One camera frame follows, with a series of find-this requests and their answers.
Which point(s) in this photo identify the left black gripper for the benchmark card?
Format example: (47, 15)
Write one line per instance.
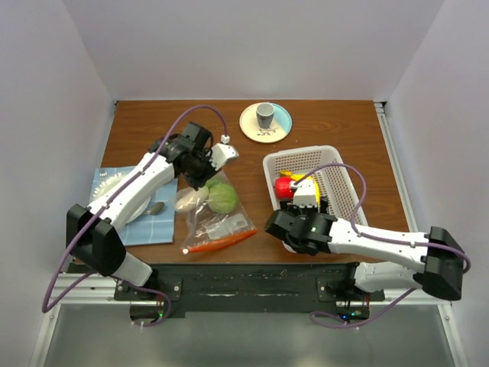
(199, 183)

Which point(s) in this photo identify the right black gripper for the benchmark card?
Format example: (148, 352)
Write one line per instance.
(292, 209)

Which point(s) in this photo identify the red fake apple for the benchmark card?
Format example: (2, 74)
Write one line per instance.
(283, 188)

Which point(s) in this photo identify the yellow fake banana bunch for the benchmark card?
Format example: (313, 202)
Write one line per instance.
(299, 178)

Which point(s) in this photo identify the clear orange zip bag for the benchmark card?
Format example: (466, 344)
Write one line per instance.
(209, 231)

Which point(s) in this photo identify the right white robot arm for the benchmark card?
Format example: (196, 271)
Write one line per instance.
(432, 261)

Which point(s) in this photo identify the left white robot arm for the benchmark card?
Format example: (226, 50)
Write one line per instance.
(92, 231)

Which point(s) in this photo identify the white fake garlic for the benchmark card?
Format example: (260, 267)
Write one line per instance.
(188, 199)

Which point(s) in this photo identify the green fake cabbage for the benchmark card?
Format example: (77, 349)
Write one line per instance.
(222, 198)

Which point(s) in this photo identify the metal spoon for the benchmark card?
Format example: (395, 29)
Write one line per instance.
(154, 209)

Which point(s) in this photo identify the white plastic basket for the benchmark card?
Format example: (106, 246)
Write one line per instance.
(332, 179)

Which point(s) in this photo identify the blue checked cloth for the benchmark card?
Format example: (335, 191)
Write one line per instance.
(147, 230)

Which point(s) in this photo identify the grey ceramic cup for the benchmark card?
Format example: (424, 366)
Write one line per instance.
(264, 114)

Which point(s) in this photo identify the pastel ceramic plate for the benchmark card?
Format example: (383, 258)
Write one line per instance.
(278, 130)

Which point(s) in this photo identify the white bowl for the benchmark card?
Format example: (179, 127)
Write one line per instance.
(102, 187)

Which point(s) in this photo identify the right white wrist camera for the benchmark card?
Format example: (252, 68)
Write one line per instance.
(304, 194)

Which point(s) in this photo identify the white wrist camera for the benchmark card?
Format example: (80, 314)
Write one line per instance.
(223, 154)
(304, 194)

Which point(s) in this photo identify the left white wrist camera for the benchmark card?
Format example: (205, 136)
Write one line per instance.
(223, 154)

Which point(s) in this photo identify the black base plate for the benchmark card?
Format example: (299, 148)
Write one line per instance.
(328, 289)

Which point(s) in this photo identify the aluminium frame rail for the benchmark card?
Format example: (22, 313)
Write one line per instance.
(83, 287)

